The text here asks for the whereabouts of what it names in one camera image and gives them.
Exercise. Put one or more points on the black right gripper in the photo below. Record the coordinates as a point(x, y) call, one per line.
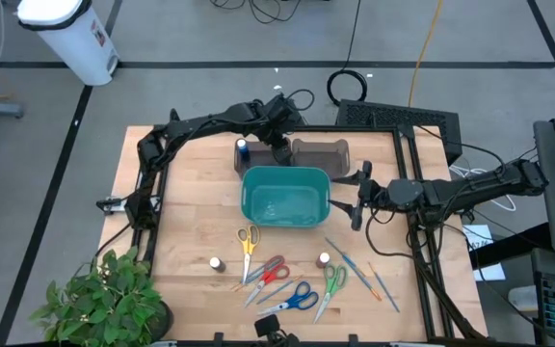
point(374, 195)

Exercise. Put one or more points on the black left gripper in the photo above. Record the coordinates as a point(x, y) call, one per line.
point(281, 144)

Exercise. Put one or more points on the blue paint bottle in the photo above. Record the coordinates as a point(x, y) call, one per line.
point(243, 149)

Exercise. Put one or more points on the teal plastic bin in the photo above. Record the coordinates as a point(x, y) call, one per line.
point(284, 200)

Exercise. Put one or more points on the magenta paint bottle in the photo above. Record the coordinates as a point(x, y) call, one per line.
point(323, 260)

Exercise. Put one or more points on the brown paint bottle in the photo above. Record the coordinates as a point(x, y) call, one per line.
point(217, 264)

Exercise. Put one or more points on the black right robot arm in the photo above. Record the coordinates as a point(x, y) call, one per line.
point(475, 188)

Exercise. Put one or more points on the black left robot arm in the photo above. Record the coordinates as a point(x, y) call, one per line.
point(200, 123)

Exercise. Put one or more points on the brown divided organizer tray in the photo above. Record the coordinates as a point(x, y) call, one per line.
point(258, 156)

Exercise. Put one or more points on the brown open organizer tray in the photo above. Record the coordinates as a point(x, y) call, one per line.
point(321, 156)

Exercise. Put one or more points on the white paper sheet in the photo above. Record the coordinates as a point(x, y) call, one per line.
point(477, 237)
point(489, 272)

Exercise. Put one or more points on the black table clamp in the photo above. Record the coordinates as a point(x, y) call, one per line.
point(353, 340)
point(218, 339)

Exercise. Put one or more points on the black desk beam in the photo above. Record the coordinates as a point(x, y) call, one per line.
point(509, 246)

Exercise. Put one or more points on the white computer mouse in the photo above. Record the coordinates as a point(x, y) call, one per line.
point(523, 299)

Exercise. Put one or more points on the black plant pot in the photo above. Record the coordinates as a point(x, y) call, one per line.
point(164, 320)

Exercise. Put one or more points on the white trash can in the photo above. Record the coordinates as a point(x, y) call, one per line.
point(80, 48)

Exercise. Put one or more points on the green leafy plant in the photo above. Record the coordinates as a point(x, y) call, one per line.
point(99, 299)

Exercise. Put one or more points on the black metal table frame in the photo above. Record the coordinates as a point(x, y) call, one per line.
point(354, 129)

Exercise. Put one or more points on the black camera on mount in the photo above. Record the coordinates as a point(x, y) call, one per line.
point(268, 327)

